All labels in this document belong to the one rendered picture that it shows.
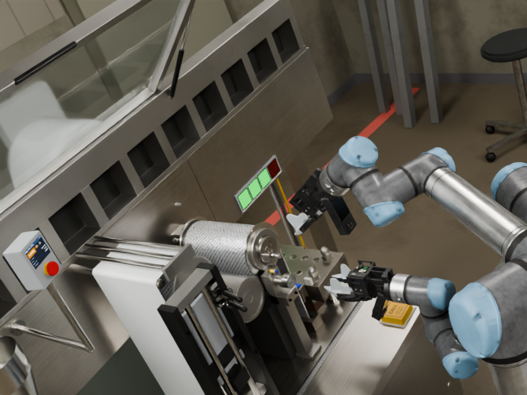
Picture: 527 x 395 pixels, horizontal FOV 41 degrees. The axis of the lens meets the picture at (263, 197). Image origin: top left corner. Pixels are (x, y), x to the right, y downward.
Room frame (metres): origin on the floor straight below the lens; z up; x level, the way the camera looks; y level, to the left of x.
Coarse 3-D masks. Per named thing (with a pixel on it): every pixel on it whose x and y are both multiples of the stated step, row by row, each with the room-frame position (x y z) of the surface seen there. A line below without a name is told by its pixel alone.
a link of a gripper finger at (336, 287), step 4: (332, 280) 1.55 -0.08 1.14; (336, 280) 1.54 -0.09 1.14; (332, 284) 1.55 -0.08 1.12; (336, 284) 1.54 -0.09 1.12; (340, 284) 1.53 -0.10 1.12; (344, 284) 1.53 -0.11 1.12; (328, 288) 1.57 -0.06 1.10; (332, 288) 1.55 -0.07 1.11; (336, 288) 1.55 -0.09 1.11; (340, 288) 1.54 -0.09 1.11; (344, 288) 1.53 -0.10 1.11; (348, 288) 1.52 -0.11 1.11; (332, 292) 1.55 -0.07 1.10; (336, 292) 1.54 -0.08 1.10; (340, 292) 1.53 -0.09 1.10; (344, 292) 1.53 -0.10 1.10; (348, 292) 1.52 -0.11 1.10; (336, 296) 1.54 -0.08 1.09
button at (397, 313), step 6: (390, 306) 1.61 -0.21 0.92; (396, 306) 1.60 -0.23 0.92; (402, 306) 1.59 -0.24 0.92; (408, 306) 1.58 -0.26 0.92; (390, 312) 1.59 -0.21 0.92; (396, 312) 1.58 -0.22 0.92; (402, 312) 1.57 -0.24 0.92; (408, 312) 1.57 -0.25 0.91; (384, 318) 1.58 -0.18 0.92; (390, 318) 1.57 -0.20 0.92; (396, 318) 1.55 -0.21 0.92; (402, 318) 1.55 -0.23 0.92; (402, 324) 1.54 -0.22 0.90
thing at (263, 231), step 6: (264, 228) 1.66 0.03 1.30; (186, 234) 1.81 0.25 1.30; (258, 234) 1.64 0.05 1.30; (264, 234) 1.65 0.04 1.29; (270, 234) 1.67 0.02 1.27; (252, 240) 1.63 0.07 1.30; (258, 240) 1.63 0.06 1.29; (276, 240) 1.68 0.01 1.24; (252, 246) 1.62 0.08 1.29; (252, 252) 1.61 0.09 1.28; (252, 258) 1.61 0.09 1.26; (276, 258) 1.66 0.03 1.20; (258, 264) 1.61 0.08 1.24; (264, 264) 1.62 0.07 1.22; (270, 264) 1.64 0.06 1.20
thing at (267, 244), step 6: (264, 240) 1.63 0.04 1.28; (270, 240) 1.65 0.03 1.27; (258, 246) 1.63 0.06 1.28; (264, 246) 1.63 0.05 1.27; (270, 246) 1.64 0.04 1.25; (276, 246) 1.66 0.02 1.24; (258, 252) 1.62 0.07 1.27; (264, 252) 1.62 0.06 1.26; (270, 252) 1.63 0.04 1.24; (276, 252) 1.65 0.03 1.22; (258, 258) 1.62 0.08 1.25; (264, 258) 1.62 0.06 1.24; (270, 258) 1.63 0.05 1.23
